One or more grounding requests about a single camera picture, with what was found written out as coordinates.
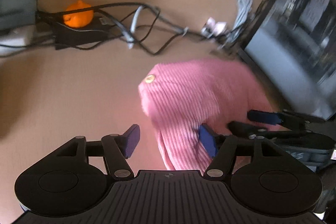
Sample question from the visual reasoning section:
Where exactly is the open computer case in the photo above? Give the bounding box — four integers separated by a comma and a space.
241, 0, 335, 119

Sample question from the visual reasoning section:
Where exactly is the black hub box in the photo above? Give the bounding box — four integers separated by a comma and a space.
52, 17, 111, 50

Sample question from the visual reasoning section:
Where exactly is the black cable bundle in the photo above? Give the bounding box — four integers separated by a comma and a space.
0, 2, 237, 57

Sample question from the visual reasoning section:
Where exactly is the white connector cluster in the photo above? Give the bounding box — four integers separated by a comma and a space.
201, 17, 227, 39

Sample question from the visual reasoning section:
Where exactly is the pink ribbed knit garment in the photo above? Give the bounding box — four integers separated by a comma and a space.
138, 59, 273, 172

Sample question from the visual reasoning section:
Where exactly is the orange round object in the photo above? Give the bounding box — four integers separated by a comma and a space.
63, 0, 94, 28

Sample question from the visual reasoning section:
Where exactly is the white power adapter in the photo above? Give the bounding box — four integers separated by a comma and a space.
1, 25, 35, 55

